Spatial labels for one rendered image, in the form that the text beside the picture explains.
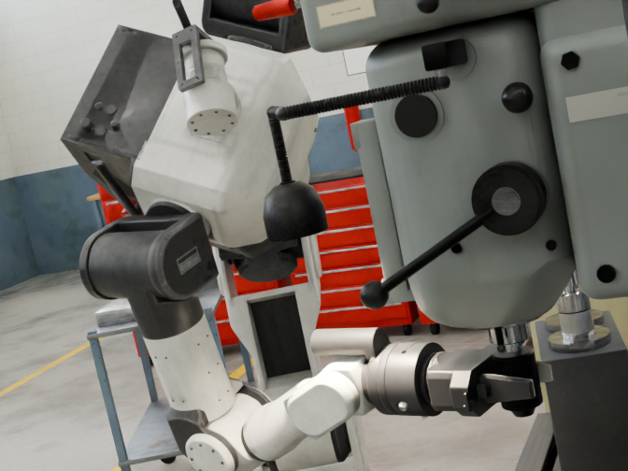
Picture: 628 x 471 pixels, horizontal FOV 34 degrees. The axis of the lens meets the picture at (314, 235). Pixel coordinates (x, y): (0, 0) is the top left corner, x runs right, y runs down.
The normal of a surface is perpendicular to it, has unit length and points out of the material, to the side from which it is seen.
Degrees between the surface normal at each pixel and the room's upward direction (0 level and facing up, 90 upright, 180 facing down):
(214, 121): 148
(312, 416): 101
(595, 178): 90
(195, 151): 58
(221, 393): 93
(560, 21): 90
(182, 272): 94
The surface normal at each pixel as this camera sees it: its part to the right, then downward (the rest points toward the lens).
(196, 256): 0.83, -0.03
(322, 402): -0.52, 0.43
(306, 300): -0.07, 0.00
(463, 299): -0.21, 0.64
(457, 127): -0.34, 0.21
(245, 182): 0.56, -0.07
